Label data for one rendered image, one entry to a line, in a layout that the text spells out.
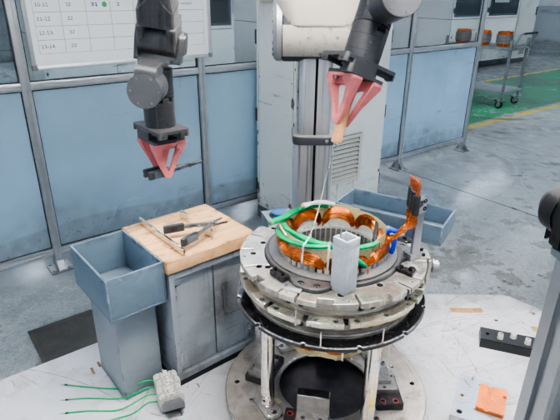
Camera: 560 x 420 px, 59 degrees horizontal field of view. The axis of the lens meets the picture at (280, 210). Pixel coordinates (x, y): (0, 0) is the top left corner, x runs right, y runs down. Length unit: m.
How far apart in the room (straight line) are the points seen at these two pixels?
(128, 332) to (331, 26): 0.77
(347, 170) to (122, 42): 1.62
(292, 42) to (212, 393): 0.77
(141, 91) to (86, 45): 2.05
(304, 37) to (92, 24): 1.86
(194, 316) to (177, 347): 0.07
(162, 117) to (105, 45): 2.01
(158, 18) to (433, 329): 0.89
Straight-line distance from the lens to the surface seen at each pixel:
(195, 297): 0.99
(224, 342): 1.10
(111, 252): 1.06
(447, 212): 1.18
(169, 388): 1.02
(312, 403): 0.92
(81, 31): 2.89
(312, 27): 1.19
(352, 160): 3.46
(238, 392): 1.03
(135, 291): 0.92
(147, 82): 0.86
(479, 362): 1.20
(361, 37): 0.79
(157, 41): 0.91
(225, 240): 0.97
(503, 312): 1.39
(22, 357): 2.59
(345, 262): 0.73
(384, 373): 1.03
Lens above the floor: 1.51
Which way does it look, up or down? 24 degrees down
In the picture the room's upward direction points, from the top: 1 degrees clockwise
